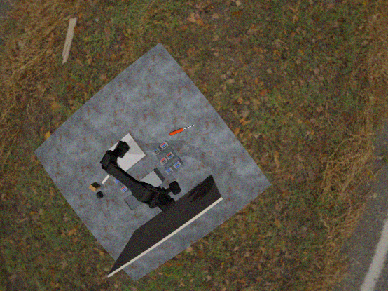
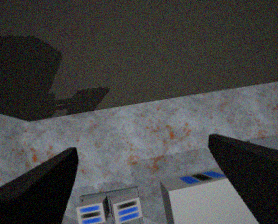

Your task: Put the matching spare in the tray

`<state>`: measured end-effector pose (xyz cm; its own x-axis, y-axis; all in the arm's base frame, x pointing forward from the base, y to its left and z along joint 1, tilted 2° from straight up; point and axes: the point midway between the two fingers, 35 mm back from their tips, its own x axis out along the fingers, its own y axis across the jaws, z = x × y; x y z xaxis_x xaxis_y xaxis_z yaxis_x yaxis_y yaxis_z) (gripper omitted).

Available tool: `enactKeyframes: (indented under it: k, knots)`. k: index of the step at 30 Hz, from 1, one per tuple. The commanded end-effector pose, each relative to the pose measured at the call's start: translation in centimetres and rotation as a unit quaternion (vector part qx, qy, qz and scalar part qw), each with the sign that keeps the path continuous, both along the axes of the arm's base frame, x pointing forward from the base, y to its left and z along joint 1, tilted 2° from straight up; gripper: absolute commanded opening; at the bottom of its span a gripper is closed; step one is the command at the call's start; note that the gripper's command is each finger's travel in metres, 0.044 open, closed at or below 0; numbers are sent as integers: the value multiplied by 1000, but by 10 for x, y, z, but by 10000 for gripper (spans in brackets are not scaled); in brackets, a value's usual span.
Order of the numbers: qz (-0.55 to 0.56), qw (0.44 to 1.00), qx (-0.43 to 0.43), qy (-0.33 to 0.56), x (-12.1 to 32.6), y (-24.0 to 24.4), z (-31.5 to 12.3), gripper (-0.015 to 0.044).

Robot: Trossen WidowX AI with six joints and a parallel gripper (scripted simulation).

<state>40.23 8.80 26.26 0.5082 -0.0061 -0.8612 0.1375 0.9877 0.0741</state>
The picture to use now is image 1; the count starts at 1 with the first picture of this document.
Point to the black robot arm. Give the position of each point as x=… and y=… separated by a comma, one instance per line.
x=140, y=190

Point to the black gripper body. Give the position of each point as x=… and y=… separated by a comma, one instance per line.
x=174, y=187

